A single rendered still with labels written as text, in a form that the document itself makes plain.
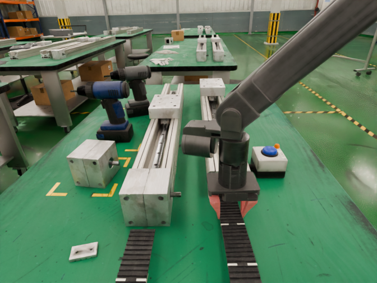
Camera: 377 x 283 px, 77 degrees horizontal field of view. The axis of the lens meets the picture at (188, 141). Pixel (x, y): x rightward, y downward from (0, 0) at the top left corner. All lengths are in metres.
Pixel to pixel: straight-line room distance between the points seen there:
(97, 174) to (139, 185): 0.18
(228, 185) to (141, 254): 0.21
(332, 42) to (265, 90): 0.10
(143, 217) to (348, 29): 0.48
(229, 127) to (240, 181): 0.13
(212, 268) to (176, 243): 0.09
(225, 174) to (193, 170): 0.26
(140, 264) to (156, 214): 0.11
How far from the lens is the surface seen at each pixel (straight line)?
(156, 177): 0.54
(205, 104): 0.98
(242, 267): 0.47
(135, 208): 0.53
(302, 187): 0.71
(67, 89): 3.53
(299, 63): 0.38
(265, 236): 0.56
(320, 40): 0.38
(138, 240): 0.50
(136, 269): 0.47
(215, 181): 0.50
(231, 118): 0.39
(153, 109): 0.85
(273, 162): 0.68
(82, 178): 0.71
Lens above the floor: 1.20
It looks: 29 degrees down
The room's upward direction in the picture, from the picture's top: 2 degrees counter-clockwise
